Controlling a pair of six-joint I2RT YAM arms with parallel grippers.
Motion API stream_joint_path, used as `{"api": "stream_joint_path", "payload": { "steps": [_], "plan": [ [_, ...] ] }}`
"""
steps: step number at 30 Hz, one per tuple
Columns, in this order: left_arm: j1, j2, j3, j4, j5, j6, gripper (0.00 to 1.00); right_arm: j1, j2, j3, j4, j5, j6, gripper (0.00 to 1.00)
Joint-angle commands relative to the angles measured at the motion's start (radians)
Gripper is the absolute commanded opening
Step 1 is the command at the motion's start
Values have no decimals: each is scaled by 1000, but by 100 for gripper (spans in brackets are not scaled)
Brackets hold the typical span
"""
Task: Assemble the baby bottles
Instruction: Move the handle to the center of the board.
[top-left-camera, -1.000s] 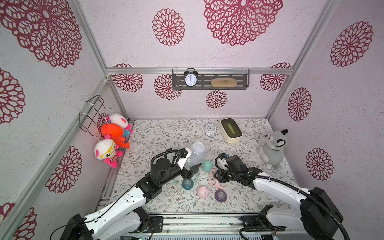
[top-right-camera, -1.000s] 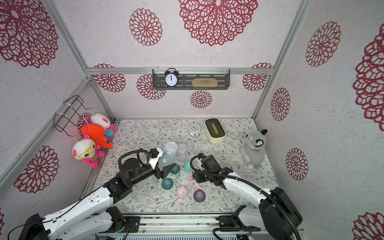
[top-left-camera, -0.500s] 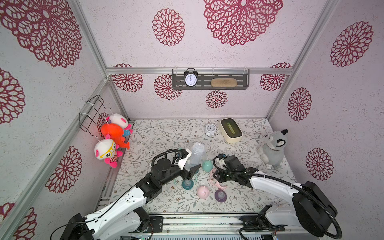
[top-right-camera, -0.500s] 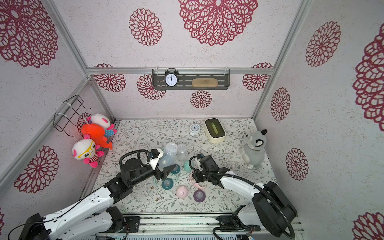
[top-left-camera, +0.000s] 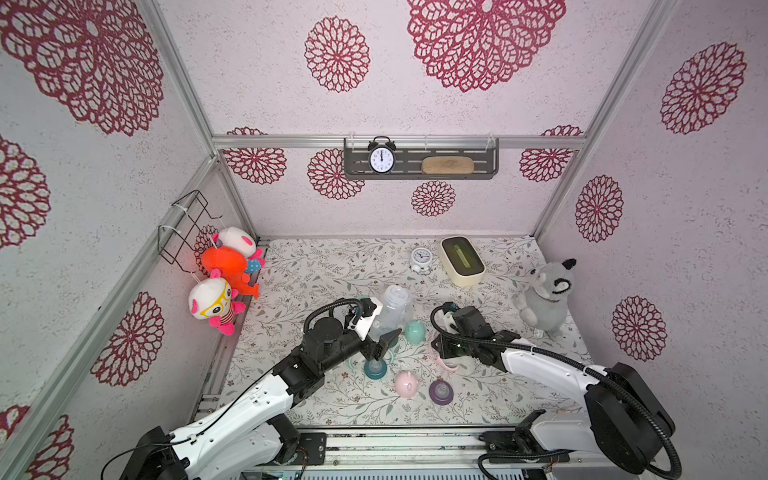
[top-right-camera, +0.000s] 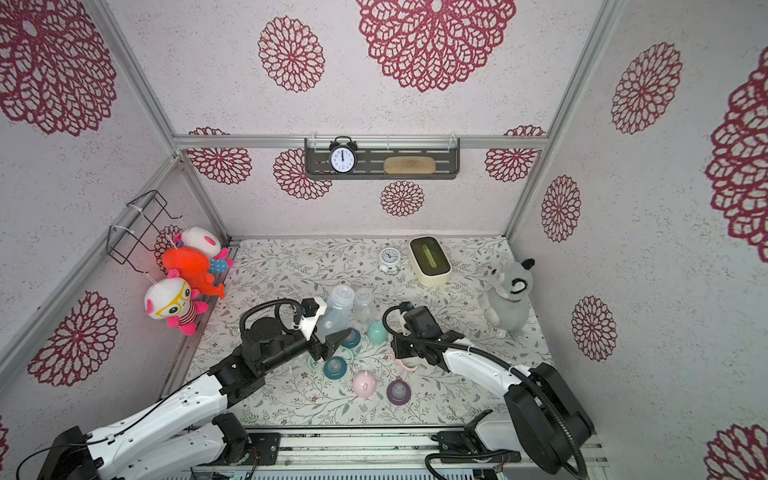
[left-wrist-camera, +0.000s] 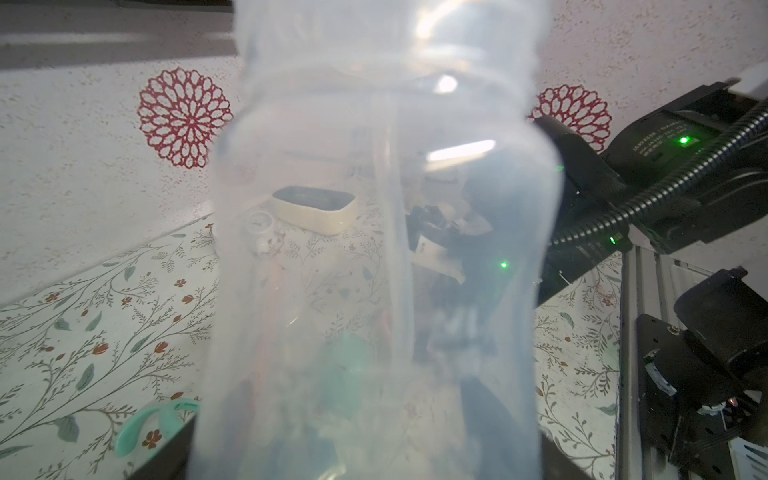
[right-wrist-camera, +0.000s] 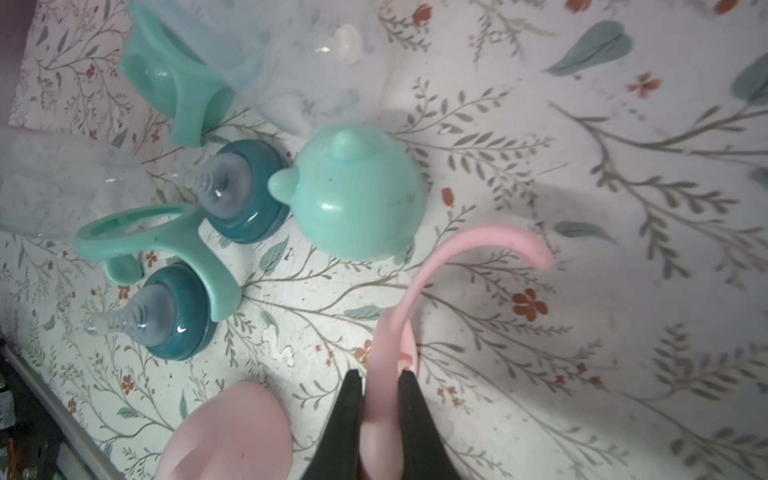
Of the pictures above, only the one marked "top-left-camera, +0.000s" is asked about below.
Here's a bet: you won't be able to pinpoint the purple nipple ring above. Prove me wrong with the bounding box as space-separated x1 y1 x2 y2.
428 378 455 406

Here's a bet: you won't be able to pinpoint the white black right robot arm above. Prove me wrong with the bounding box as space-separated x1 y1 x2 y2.
430 302 683 479

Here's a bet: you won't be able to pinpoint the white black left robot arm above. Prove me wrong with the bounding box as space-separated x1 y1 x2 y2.
120 317 401 479

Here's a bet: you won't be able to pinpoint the mint bear cap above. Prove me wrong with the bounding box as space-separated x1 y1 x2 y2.
404 320 427 345

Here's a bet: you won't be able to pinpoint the pink bear cap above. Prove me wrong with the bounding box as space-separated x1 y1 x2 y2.
394 370 420 398

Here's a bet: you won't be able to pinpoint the floral table mat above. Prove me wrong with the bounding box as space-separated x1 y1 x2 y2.
220 237 578 427

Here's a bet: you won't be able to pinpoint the cream box green lid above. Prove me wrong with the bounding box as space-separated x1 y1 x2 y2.
438 236 487 287

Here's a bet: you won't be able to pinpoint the grey raccoon plush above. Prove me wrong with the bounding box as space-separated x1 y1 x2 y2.
513 258 577 338

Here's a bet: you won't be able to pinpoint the white small alarm clock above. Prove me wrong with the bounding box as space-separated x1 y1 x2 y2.
410 247 433 275

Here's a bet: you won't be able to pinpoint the white plush yellow glasses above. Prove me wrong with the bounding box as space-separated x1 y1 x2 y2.
188 269 246 336

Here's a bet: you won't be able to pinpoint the orange red plush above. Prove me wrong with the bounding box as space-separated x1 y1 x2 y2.
201 246 259 298

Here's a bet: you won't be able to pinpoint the white pink plush top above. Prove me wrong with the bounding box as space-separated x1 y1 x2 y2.
212 227 263 260

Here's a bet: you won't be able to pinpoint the black alarm clock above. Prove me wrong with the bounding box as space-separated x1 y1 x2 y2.
367 135 397 174

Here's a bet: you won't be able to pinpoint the black right corrugated cable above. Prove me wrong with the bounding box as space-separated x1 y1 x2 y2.
429 302 683 480

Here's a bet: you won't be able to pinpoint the black corrugated cable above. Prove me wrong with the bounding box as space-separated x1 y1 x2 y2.
429 302 683 480
301 298 365 337

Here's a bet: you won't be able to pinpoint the black left corrugated cable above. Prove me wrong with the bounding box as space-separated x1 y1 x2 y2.
301 298 365 337

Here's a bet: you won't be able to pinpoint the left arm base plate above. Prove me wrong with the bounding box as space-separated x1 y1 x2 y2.
280 432 328 466

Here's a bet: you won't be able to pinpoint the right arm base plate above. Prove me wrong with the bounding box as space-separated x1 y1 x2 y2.
478 429 572 463

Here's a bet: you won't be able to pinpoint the grey wall shelf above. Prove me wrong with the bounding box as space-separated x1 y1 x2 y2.
342 137 499 181

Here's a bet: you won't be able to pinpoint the black wire basket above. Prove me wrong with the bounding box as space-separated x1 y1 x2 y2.
156 189 222 274

